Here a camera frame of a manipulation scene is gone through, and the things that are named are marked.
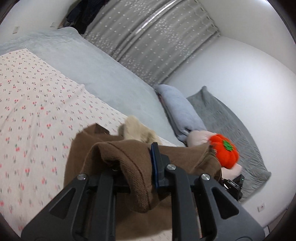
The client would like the light grey bed blanket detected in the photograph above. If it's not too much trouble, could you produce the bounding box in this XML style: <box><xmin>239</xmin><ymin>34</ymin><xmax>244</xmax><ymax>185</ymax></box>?
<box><xmin>1</xmin><ymin>27</ymin><xmax>183</xmax><ymax>146</ymax></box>

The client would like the dark hanging garment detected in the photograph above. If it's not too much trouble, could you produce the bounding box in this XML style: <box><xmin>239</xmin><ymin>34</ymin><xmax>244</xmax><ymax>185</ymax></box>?
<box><xmin>58</xmin><ymin>0</ymin><xmax>109</xmax><ymax>35</ymax></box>

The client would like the wall socket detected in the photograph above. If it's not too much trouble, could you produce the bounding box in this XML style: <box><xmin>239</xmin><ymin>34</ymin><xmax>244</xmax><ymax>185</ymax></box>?
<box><xmin>257</xmin><ymin>203</ymin><xmax>265</xmax><ymax>212</ymax></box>

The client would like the cherry print white sheet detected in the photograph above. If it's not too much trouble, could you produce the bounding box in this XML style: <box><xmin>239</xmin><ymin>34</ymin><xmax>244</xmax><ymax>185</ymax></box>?
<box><xmin>1</xmin><ymin>49</ymin><xmax>126</xmax><ymax>235</ymax></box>

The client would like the pink pillow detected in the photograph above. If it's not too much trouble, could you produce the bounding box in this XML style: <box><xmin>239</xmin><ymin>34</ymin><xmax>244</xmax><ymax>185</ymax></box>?
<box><xmin>186</xmin><ymin>131</ymin><xmax>242</xmax><ymax>180</ymax></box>

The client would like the grey quilted pillow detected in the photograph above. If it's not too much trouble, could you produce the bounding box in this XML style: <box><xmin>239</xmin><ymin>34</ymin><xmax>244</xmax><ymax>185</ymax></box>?
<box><xmin>187</xmin><ymin>86</ymin><xmax>271</xmax><ymax>202</ymax></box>

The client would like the orange pumpkin plush cushion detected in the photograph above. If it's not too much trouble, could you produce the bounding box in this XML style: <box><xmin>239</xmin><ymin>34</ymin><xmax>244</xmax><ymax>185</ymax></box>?
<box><xmin>209</xmin><ymin>134</ymin><xmax>239</xmax><ymax>169</ymax></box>

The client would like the blue-grey folded blanket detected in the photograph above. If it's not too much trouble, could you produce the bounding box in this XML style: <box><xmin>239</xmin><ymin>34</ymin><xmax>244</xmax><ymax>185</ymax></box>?
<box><xmin>155</xmin><ymin>84</ymin><xmax>206</xmax><ymax>143</ymax></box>

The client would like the grey dotted curtain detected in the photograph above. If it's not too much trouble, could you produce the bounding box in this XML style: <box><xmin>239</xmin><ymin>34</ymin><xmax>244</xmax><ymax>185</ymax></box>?
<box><xmin>84</xmin><ymin>1</ymin><xmax>220</xmax><ymax>86</ymax></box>

